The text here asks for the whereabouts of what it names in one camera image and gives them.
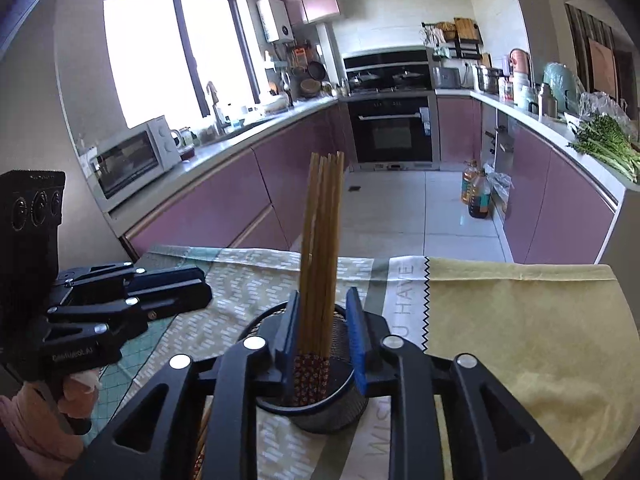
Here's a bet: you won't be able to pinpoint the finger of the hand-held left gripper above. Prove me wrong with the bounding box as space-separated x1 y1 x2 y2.
55 262 207 292
46 283 214 335

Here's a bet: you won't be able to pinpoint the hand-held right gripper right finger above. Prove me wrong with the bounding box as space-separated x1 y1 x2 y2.
346 287 583 480

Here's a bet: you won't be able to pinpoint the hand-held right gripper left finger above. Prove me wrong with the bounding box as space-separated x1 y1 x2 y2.
62 290 301 480

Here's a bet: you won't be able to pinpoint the black mesh utensil holder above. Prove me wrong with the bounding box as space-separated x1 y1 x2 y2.
240 300 381 433

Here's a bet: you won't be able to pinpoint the bundle of wooden chopsticks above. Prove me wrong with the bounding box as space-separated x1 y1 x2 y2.
292 151 347 408

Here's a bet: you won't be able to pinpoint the single chopstick patterned end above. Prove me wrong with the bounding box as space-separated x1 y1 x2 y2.
192 400 213 480

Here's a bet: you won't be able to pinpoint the person's left forearm pink sleeve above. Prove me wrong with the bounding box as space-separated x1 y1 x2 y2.
0 385 85 468

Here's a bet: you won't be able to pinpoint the hanging pans and utensils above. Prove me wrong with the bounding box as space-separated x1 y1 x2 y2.
289 42 329 98

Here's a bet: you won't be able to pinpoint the person's left hand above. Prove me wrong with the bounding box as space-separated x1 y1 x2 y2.
59 367 102 421

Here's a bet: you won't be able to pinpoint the pink base cabinets long run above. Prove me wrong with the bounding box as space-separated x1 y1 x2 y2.
122 100 358 261

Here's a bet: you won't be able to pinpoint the white toaster oven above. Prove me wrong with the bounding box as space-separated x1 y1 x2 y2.
92 116 183 213

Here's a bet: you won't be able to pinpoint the glass kettle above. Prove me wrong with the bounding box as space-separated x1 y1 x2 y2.
170 127 197 159

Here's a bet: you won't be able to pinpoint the patterned green yellow tablecloth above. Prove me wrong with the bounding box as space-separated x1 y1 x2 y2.
82 245 640 480

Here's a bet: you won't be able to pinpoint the sink faucet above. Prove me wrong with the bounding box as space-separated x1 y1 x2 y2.
206 81 227 136

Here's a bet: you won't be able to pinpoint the dark sauce bottle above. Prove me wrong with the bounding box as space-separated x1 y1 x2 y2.
467 169 493 219

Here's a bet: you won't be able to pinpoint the yellow cooking oil bottle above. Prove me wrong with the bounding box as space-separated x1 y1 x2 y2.
461 160 482 206

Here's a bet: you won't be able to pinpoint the plastic bag by cabinet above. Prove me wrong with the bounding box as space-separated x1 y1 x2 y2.
484 162 513 213

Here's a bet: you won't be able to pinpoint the built-in black oven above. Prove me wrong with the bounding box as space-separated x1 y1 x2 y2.
347 95 435 165

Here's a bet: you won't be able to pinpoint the kitchen window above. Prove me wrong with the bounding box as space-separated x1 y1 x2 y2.
103 0 261 131

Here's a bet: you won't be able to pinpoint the pink base cabinets short run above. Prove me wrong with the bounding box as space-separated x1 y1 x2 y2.
435 95 621 266

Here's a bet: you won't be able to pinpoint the white water heater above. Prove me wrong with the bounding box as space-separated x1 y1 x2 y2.
256 0 295 43

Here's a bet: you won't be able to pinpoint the silver countertop appliance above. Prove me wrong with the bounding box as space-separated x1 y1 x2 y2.
431 66 462 90

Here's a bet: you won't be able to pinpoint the black range hood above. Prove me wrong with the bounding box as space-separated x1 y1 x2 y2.
343 50 433 75

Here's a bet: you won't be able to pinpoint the stainless steel pot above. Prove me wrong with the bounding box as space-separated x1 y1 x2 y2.
474 64 503 93

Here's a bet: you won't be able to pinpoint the steel thermos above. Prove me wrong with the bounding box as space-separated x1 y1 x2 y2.
537 82 557 116

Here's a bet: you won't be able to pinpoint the bunch of green vegetables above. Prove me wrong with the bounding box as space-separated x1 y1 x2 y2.
567 115 640 183

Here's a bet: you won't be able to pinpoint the pink kettle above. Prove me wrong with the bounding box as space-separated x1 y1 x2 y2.
509 48 531 78

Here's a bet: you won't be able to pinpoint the light green appliance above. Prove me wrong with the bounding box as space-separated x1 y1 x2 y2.
542 62 581 111

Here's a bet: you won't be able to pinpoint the clear plastic bag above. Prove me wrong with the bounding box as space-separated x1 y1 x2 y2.
577 91 637 131

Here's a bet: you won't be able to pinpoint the black wall rack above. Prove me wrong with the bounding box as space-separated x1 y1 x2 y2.
422 17 484 61

